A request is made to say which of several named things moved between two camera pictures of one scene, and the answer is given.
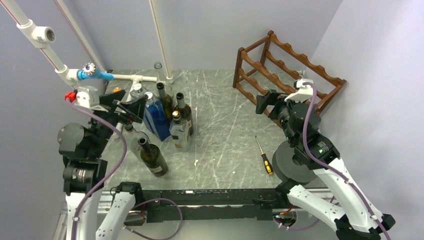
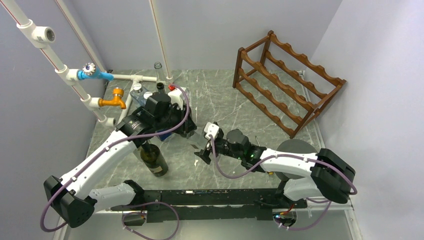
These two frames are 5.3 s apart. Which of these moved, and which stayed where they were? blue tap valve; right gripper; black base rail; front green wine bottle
Moved: right gripper
Stayed: black base rail; front green wine bottle; blue tap valve
